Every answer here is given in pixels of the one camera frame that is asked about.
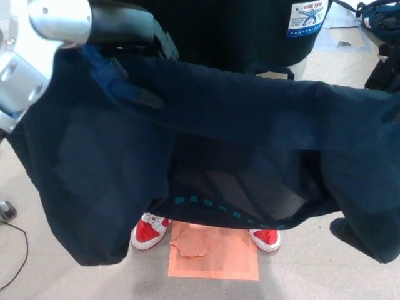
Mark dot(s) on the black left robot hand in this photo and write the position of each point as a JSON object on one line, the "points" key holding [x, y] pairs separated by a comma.
{"points": [[131, 28]]}

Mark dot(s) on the navy blue coat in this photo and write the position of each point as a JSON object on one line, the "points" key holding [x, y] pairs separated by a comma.
{"points": [[218, 118]]}

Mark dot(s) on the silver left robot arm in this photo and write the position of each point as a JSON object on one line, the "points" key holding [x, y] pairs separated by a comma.
{"points": [[59, 22]]}

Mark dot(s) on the black shirt with label patch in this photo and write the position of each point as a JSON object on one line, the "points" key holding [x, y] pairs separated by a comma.
{"points": [[234, 31]]}

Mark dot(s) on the red white right sneaker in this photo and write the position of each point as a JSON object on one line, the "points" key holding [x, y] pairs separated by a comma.
{"points": [[147, 232]]}

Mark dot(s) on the red white sneaker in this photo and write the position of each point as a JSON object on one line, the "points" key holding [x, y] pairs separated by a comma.
{"points": [[147, 232], [265, 239]]}

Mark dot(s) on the white plastic sheet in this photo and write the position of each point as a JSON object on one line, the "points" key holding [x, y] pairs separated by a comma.
{"points": [[343, 28]]}

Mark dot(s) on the small grey floor device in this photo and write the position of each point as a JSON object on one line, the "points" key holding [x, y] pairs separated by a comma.
{"points": [[6, 211]]}

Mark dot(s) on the red white left sneaker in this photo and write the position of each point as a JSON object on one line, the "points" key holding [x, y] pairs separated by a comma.
{"points": [[265, 239]]}

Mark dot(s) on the orange square floor mat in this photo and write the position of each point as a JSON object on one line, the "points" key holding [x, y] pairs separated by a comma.
{"points": [[218, 262]]}

